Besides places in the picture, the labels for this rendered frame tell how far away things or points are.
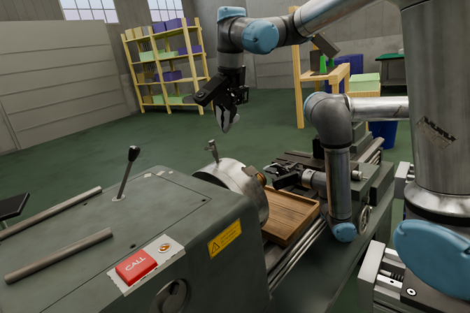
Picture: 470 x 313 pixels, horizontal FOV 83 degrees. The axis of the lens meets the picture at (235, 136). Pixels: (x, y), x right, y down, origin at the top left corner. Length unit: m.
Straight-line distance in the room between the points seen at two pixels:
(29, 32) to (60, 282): 8.10
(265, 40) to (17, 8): 8.25
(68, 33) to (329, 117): 8.39
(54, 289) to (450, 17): 0.74
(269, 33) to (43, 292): 0.69
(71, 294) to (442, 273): 0.59
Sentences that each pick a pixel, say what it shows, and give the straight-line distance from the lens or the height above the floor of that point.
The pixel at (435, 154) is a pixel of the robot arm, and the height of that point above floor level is 1.47.
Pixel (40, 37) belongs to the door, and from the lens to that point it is 8.64.
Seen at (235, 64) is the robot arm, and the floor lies 1.59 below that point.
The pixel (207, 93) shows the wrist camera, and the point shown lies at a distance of 0.74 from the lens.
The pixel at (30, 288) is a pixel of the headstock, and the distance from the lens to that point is 0.70.
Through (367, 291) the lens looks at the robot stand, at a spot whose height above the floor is 1.09.
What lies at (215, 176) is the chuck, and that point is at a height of 1.23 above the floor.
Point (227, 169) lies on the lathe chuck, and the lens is 0.94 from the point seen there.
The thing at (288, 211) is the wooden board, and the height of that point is 0.88.
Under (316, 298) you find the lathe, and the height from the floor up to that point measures 0.54.
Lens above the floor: 1.63
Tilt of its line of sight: 19 degrees down
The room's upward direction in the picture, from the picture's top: 9 degrees counter-clockwise
